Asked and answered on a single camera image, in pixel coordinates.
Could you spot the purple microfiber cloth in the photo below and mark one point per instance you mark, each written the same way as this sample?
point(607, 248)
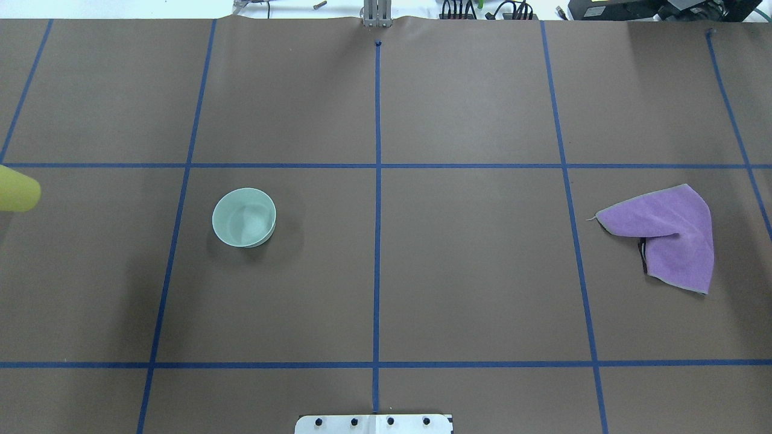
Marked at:
point(675, 228)

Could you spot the mint green bowl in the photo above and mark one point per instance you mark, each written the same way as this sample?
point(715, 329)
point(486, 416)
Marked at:
point(244, 218)

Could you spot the black power strip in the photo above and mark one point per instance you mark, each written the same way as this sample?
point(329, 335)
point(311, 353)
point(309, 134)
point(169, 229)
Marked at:
point(488, 10)

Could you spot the aluminium frame post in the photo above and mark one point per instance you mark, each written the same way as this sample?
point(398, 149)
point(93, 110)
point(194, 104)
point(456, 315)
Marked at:
point(377, 14)

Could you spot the white metal base plate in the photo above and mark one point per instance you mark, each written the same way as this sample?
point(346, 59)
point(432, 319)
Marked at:
point(376, 423)

